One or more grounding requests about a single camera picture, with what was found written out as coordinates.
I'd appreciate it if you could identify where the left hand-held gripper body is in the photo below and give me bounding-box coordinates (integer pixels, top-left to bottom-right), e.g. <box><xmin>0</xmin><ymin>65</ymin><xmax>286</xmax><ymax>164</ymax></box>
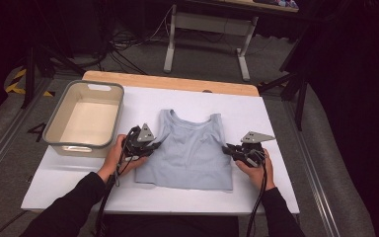
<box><xmin>121</xmin><ymin>122</ymin><xmax>157</xmax><ymax>162</ymax></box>

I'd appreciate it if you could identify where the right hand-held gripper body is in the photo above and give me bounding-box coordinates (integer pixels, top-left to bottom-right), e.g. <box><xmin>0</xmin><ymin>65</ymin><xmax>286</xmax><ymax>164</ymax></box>
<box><xmin>238</xmin><ymin>130</ymin><xmax>276</xmax><ymax>168</ymax></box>

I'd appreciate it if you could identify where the light blue tank top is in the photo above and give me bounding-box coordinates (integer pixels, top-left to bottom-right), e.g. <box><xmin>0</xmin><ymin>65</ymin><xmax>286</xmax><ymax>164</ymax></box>
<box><xmin>134</xmin><ymin>109</ymin><xmax>234</xmax><ymax>192</ymax></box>

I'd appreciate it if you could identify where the beige storage basket grey rim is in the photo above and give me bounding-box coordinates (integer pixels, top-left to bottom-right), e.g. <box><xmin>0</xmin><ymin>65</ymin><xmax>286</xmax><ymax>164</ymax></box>
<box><xmin>42</xmin><ymin>79</ymin><xmax>125</xmax><ymax>158</ymax></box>

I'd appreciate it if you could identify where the person's right hand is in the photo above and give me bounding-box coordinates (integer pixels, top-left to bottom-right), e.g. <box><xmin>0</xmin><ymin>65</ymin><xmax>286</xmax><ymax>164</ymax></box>
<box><xmin>235</xmin><ymin>147</ymin><xmax>276</xmax><ymax>192</ymax></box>

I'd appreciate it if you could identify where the person's left hand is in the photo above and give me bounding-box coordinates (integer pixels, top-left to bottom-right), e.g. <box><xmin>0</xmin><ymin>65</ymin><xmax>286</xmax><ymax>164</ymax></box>
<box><xmin>97</xmin><ymin>133</ymin><xmax>149</xmax><ymax>184</ymax></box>

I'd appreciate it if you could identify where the black tripod stand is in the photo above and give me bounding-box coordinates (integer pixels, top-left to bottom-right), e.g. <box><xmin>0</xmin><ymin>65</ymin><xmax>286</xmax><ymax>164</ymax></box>
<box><xmin>258</xmin><ymin>29</ymin><xmax>310</xmax><ymax>131</ymax></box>
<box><xmin>21</xmin><ymin>45</ymin><xmax>87</xmax><ymax>110</ymax></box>

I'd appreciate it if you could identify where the person's torso in dark clothing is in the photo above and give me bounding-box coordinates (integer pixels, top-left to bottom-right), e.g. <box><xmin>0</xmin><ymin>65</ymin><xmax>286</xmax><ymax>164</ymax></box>
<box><xmin>103</xmin><ymin>213</ymin><xmax>241</xmax><ymax>237</ymax></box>

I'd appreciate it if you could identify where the right hand-held gripper cable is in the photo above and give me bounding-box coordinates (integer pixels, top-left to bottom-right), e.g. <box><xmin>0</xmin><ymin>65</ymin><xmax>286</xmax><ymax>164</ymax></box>
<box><xmin>246</xmin><ymin>161</ymin><xmax>268</xmax><ymax>237</ymax></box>

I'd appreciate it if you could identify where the hand-held gripper cable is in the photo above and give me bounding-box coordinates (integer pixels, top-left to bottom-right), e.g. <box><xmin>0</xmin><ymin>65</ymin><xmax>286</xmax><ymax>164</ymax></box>
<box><xmin>95</xmin><ymin>127</ymin><xmax>136</xmax><ymax>237</ymax></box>
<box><xmin>246</xmin><ymin>161</ymin><xmax>268</xmax><ymax>237</ymax></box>

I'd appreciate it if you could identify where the metal floor rail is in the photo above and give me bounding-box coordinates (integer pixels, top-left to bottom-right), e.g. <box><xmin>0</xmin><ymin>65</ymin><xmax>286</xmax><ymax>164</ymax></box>
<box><xmin>282</xmin><ymin>98</ymin><xmax>343</xmax><ymax>237</ymax></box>
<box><xmin>0</xmin><ymin>78</ymin><xmax>47</xmax><ymax>192</ymax></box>

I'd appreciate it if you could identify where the left hand-held gripper cable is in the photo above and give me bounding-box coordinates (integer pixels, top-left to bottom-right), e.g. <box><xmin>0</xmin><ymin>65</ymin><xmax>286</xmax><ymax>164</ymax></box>
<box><xmin>95</xmin><ymin>127</ymin><xmax>136</xmax><ymax>237</ymax></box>

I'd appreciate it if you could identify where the bundle of floor cables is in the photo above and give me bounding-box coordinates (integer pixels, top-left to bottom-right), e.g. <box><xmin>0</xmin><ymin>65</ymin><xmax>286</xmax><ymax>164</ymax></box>
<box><xmin>88</xmin><ymin>6</ymin><xmax>176</xmax><ymax>75</ymax></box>

